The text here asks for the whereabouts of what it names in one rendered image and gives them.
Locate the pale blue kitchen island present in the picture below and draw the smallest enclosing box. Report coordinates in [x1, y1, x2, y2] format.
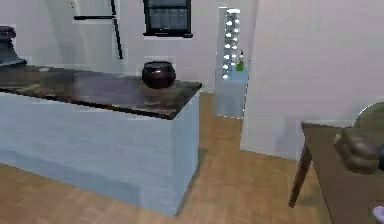
[0, 63, 204, 217]

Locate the pale blue counter cabinet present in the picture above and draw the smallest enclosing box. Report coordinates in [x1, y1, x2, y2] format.
[213, 68, 249, 119]

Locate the dark round pot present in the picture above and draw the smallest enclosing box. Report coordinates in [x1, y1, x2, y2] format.
[141, 60, 177, 90]

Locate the green bottle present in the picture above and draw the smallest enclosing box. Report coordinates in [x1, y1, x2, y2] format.
[236, 49, 245, 72]

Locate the black framed window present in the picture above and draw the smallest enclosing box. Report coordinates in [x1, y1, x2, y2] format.
[143, 0, 194, 39]

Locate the white fridge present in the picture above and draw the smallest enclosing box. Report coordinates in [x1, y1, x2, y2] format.
[46, 0, 129, 75]

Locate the brown wooden table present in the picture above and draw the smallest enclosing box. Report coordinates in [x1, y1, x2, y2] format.
[288, 122, 384, 224]

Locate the brown bread loaf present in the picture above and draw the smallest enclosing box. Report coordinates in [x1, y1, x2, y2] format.
[334, 127, 384, 175]

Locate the olive green round chair back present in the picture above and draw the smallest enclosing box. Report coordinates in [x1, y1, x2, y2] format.
[353, 102, 384, 132]

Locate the grey coffee machine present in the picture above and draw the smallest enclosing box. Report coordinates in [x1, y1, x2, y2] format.
[0, 25, 28, 67]

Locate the pale lilac small object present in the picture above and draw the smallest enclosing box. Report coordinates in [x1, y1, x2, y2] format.
[372, 205, 384, 224]

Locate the black fridge handle bar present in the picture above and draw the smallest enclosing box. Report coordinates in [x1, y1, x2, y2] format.
[110, 0, 124, 60]
[73, 14, 117, 21]

